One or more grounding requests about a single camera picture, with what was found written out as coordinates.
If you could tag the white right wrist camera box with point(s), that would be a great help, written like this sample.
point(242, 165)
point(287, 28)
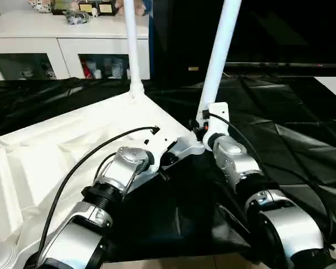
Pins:
point(217, 120)

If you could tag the white sideboard with glass doors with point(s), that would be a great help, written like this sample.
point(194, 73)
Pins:
point(61, 39)

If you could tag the clear glass ornament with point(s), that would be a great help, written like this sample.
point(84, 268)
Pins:
point(76, 17)

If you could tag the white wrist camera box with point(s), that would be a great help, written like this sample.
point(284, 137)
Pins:
point(217, 120)
point(157, 148)

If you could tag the brown teddy bear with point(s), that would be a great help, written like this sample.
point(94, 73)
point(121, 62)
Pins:
point(135, 5)

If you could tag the white plastic table top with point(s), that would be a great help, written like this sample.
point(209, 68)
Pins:
point(45, 151)

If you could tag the white spotted plush toy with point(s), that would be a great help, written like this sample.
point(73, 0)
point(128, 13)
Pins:
point(40, 5)

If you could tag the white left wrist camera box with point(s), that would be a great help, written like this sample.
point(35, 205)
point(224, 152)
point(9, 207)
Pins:
point(157, 148)

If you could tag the white plastic table leg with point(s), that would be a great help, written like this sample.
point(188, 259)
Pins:
point(132, 45)
point(219, 56)

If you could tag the black work mat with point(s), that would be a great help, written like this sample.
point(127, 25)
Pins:
point(280, 145)

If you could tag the small yellow tag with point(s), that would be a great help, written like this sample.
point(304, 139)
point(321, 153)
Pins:
point(194, 69)

